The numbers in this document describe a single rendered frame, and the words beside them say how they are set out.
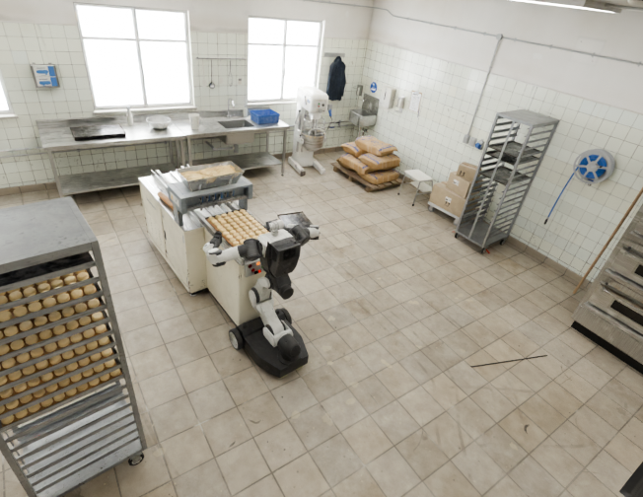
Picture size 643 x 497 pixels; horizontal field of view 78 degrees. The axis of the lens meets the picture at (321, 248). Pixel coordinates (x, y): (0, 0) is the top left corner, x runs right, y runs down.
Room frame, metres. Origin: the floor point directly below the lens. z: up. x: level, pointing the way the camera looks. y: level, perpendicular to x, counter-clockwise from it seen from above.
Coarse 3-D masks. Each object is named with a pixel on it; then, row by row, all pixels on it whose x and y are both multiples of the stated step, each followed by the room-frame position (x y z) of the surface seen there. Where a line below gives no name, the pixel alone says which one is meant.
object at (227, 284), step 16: (208, 240) 3.08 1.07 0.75; (208, 272) 3.12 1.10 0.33; (224, 272) 2.85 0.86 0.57; (240, 272) 2.66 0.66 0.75; (208, 288) 3.14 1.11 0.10; (224, 288) 2.86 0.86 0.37; (240, 288) 2.66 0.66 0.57; (224, 304) 2.87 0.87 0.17; (240, 304) 2.66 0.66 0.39; (240, 320) 2.66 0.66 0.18
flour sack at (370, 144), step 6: (360, 138) 6.91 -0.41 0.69; (366, 138) 6.98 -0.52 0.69; (372, 138) 7.03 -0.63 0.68; (360, 144) 6.82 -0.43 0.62; (366, 144) 6.73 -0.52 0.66; (372, 144) 6.72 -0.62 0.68; (378, 144) 6.75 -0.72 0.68; (384, 144) 6.77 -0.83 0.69; (390, 144) 6.81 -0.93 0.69; (366, 150) 6.70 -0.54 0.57; (372, 150) 6.61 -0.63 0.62; (378, 150) 6.53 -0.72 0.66; (384, 150) 6.53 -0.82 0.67; (390, 150) 6.60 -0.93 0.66; (396, 150) 6.72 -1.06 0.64; (378, 156) 6.54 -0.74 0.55
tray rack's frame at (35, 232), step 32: (0, 224) 1.43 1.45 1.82; (32, 224) 1.47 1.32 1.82; (64, 224) 1.50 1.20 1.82; (0, 256) 1.22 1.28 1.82; (32, 256) 1.24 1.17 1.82; (96, 416) 1.57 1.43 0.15; (0, 448) 0.98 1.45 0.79; (32, 448) 1.30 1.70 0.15; (96, 448) 1.36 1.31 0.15; (128, 448) 1.38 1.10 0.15; (32, 480) 1.11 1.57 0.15; (64, 480) 1.14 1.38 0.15
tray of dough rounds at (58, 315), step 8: (80, 304) 1.40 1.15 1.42; (88, 304) 1.41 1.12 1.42; (96, 304) 1.42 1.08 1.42; (104, 304) 1.44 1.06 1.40; (56, 312) 1.33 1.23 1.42; (64, 312) 1.34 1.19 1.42; (72, 312) 1.35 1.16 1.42; (80, 312) 1.36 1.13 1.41; (32, 320) 1.27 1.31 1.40; (40, 320) 1.26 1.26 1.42; (48, 320) 1.28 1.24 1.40; (8, 328) 1.19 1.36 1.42; (16, 328) 1.20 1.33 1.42; (24, 328) 1.21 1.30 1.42; (32, 328) 1.23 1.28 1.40; (0, 336) 1.15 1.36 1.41; (8, 336) 1.16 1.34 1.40
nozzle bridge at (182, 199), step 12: (240, 180) 3.55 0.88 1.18; (168, 192) 3.27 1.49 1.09; (180, 192) 3.14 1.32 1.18; (192, 192) 3.17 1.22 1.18; (204, 192) 3.20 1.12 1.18; (216, 192) 3.26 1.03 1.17; (228, 192) 3.43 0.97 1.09; (240, 192) 3.52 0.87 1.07; (180, 204) 3.04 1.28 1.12; (192, 204) 3.19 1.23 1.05; (204, 204) 3.22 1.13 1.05; (216, 204) 3.29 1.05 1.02; (240, 204) 3.63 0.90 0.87; (180, 216) 3.12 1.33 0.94
